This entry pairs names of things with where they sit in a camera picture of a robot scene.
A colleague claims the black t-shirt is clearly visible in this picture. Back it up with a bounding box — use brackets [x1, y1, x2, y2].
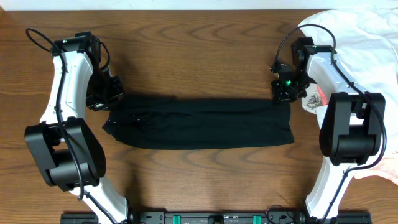
[103, 95, 294, 150]

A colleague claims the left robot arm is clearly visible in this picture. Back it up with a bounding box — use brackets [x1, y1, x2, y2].
[24, 32, 134, 223]

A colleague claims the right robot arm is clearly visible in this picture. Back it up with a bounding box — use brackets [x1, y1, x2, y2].
[271, 37, 386, 223]

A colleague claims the white leaf-print garment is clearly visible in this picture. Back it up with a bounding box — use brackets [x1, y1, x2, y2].
[302, 83, 322, 114]

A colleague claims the pink garment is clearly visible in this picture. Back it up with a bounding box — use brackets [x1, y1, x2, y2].
[318, 89, 328, 106]

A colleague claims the white t-shirt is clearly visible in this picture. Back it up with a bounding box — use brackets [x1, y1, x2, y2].
[299, 8, 397, 183]

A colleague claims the black right cable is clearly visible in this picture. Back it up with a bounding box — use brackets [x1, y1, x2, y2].
[270, 24, 388, 224]

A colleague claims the black cable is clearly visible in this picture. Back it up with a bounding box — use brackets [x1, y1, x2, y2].
[270, 24, 388, 224]
[24, 27, 118, 224]

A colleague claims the black left cable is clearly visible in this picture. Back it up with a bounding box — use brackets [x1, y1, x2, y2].
[24, 27, 118, 224]

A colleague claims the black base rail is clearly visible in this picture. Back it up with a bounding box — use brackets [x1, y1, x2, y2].
[60, 210, 373, 224]

